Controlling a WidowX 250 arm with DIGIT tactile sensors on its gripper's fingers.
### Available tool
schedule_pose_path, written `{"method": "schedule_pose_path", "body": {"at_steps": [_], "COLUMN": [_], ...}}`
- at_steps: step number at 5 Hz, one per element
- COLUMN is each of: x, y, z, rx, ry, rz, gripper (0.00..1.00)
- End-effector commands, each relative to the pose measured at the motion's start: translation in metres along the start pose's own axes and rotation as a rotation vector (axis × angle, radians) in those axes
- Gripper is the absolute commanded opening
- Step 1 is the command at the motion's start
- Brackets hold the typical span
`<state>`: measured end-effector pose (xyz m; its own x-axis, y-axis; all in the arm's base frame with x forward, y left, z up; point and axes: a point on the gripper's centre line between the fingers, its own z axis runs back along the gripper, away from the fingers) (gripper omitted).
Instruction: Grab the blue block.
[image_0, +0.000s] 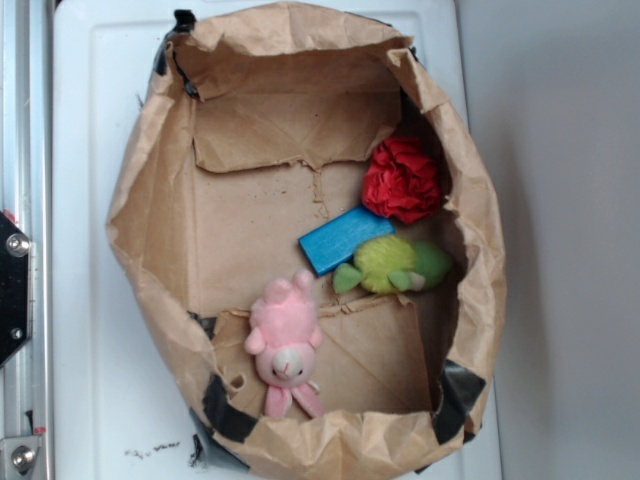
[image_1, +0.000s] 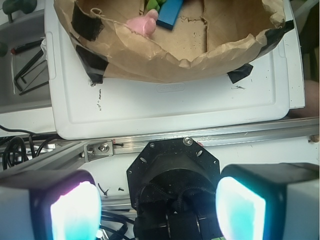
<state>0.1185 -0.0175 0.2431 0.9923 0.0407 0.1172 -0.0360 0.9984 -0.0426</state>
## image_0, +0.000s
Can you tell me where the blue wooden block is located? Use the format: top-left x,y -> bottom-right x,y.
298,205 -> 395,276

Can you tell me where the green plush toy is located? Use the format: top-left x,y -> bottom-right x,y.
332,234 -> 453,295

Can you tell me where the brown paper bag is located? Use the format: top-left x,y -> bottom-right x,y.
107,2 -> 506,479

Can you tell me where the pink plush toy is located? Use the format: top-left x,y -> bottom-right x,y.
244,270 -> 324,418

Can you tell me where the white plastic tray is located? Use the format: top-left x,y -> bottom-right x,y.
51,0 -> 504,480

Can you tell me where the black mounting plate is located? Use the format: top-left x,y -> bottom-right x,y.
0,211 -> 32,367

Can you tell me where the aluminium frame rail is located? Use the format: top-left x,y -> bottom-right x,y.
1,1 -> 55,479

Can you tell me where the silver corner bracket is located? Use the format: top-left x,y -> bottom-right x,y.
1,435 -> 42,480

